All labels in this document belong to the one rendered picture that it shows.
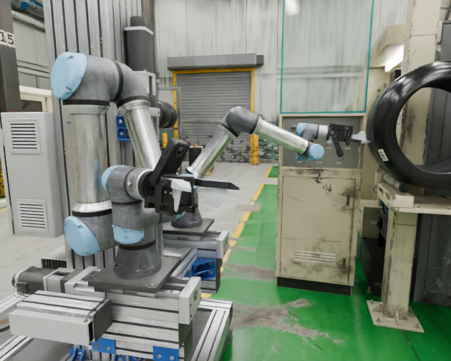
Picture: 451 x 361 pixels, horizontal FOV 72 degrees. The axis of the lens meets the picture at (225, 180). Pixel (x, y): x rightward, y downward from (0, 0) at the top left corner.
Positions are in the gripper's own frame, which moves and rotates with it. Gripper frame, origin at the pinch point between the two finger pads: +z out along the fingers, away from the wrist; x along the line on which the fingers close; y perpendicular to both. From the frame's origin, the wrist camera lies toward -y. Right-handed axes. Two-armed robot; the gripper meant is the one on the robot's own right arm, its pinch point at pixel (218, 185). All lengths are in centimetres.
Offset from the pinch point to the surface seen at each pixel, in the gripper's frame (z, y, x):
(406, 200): 18, 6, -119
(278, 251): -63, 57, -159
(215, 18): -650, -469, -745
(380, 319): 7, 84, -164
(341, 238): -24, 41, -172
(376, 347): 10, 88, -138
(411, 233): 18, 27, -162
